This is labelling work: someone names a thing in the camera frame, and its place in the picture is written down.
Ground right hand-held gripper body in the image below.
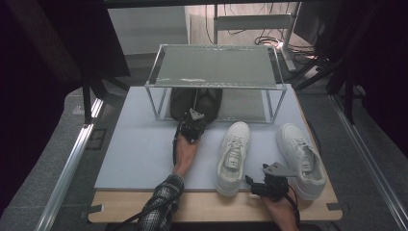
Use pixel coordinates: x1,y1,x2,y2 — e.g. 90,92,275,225
260,162,297,202

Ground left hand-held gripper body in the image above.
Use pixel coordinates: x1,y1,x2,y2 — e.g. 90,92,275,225
175,108,207,144

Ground black slipper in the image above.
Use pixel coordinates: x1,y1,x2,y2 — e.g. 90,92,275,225
193,88,223,125
169,88,197,122

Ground white sneaker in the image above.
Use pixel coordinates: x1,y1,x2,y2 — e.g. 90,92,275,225
216,120,251,197
276,122,328,201

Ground metal two-tier shoe rack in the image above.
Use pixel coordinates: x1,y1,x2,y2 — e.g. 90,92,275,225
144,43,288,124

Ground person's left hand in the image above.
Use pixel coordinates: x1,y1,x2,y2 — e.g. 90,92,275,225
173,133,200,178

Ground person's right hand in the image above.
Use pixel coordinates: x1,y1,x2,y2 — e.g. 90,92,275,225
262,193,301,231

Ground pale blue table mat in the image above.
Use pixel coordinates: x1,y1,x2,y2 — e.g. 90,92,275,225
94,85,311,193

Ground black metal stand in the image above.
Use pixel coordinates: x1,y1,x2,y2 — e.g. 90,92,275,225
292,52,358,125
81,72,131,125

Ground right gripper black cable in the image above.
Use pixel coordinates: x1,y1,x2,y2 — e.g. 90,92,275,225
286,185,302,227

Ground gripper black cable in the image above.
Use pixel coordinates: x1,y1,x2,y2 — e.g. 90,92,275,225
112,123,181,231
286,185,302,227

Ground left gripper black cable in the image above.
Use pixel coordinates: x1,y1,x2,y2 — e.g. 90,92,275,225
112,123,181,231

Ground aluminium floor rail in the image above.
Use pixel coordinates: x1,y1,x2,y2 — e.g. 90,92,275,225
35,97,104,231
330,94,408,231

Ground bundle of floor cables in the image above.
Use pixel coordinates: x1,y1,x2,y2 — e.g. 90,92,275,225
254,34,321,62

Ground white metal desk frame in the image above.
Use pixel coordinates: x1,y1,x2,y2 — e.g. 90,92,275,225
213,2,303,73

